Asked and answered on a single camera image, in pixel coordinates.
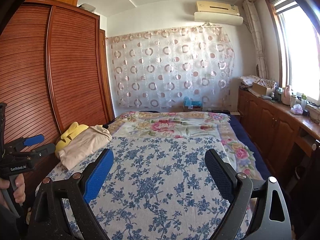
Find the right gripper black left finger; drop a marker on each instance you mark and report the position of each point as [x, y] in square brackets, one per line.
[48, 217]

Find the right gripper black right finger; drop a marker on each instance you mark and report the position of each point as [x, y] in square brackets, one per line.
[270, 219]

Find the beige shirt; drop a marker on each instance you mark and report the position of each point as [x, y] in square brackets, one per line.
[83, 145]

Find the yellow Pikachu plush toy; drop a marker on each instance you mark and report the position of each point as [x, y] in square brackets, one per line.
[74, 130]

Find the wooden side cabinet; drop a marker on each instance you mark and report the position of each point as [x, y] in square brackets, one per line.
[283, 139]

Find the wooden louvered wardrobe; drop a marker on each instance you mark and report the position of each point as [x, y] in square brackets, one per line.
[53, 70]

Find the dark blue mattress sheet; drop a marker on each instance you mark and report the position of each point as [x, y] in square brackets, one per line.
[241, 135]

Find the blue floral white sheet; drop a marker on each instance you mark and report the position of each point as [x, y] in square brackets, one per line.
[160, 188]

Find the pink bottle on cabinet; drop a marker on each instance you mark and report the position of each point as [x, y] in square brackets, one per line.
[286, 95]

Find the cardboard box on cabinet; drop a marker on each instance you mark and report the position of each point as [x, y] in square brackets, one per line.
[262, 90]

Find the floral blanket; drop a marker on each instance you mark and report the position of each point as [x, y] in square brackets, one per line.
[187, 125]

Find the blue toy on headboard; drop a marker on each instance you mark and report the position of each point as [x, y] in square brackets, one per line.
[190, 104]

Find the circle patterned sheer curtain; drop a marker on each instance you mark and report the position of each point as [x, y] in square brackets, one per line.
[161, 69]

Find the white air conditioner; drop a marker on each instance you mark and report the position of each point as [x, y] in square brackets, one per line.
[217, 12]

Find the side drape curtain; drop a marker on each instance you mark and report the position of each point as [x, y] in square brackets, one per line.
[257, 34]

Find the window with wooden frame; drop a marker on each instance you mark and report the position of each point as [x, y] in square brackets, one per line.
[298, 42]

